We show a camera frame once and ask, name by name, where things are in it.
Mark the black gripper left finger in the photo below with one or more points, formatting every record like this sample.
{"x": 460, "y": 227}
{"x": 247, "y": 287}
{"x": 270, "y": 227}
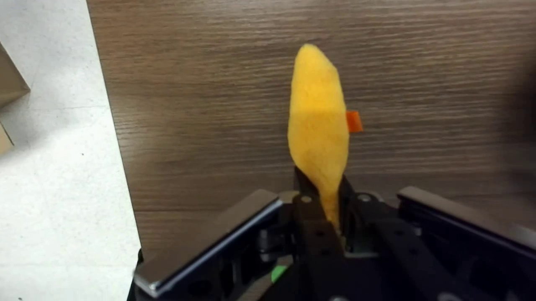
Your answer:
{"x": 321, "y": 252}

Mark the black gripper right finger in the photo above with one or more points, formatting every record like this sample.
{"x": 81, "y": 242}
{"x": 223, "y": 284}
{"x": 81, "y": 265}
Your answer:
{"x": 391, "y": 252}

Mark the orange carrot plushie green top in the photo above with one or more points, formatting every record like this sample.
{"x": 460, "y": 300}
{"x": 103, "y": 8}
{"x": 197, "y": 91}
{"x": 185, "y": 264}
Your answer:
{"x": 319, "y": 123}

